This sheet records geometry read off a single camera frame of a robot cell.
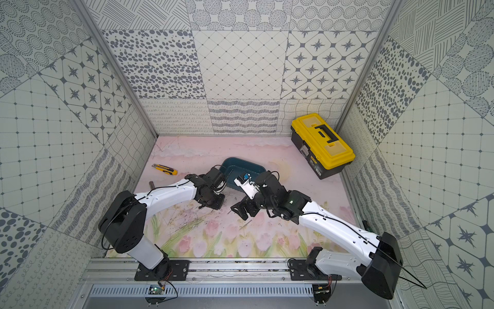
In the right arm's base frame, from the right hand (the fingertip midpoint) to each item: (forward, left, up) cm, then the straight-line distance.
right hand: (241, 201), depth 73 cm
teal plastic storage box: (+29, +6, -18) cm, 35 cm away
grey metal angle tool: (+17, +50, -17) cm, 55 cm away
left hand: (+7, +11, -14) cm, 19 cm away
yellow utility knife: (+27, +45, -17) cm, 55 cm away
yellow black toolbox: (+28, -38, -2) cm, 48 cm away
